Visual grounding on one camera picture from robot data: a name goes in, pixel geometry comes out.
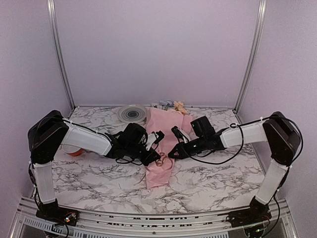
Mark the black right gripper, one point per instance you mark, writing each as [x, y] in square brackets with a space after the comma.
[183, 152]

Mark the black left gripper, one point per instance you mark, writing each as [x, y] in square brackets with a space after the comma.
[150, 157]

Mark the beige raffia ribbon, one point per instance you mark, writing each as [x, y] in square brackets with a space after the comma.
[158, 172]

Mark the pink wrapping paper sheet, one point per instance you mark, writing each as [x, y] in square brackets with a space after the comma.
[160, 120]

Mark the large pink fake rose stem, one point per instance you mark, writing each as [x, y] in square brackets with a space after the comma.
[179, 107]

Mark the blue fake flower stem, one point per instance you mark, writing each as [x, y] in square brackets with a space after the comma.
[163, 105]

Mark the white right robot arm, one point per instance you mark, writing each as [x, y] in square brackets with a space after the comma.
[283, 136]

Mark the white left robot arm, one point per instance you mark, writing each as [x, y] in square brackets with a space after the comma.
[53, 132]

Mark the striped grey ceramic plate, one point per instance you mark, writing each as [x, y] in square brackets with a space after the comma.
[132, 113]

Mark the white bowl with red outside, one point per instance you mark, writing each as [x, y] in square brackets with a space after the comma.
[72, 150]

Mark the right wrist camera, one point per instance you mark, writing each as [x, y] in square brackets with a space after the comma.
[180, 134]

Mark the right aluminium frame post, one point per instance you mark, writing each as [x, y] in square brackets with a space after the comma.
[253, 53]

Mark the aluminium frame post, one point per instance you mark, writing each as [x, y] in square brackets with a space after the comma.
[58, 51]
[253, 53]

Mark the aluminium front rail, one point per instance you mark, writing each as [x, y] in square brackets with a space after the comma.
[97, 224]

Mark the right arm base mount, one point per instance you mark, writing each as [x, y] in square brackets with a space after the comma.
[257, 212]

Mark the left aluminium frame post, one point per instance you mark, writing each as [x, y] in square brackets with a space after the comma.
[58, 51]

